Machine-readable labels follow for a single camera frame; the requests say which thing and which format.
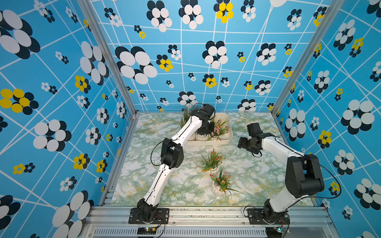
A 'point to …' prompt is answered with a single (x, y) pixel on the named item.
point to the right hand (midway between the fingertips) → (246, 145)
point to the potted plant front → (221, 184)
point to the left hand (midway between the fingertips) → (213, 131)
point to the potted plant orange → (212, 164)
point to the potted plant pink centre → (220, 128)
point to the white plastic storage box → (225, 138)
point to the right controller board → (274, 232)
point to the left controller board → (146, 230)
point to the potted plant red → (196, 136)
